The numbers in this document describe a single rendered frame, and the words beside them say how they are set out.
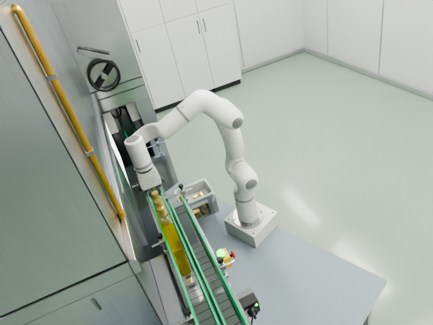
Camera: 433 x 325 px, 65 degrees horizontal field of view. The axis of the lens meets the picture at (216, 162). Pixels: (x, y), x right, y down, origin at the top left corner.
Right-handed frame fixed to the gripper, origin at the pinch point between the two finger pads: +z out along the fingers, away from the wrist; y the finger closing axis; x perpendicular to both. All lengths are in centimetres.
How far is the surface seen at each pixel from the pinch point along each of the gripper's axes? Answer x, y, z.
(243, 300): -53, 18, 33
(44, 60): -37, -13, -81
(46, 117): -58, -15, -74
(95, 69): 103, -6, -37
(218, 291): -46, 9, 29
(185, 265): -24.7, 0.6, 28.9
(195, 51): 379, 136, 57
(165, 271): -22.8, -9.2, 28.9
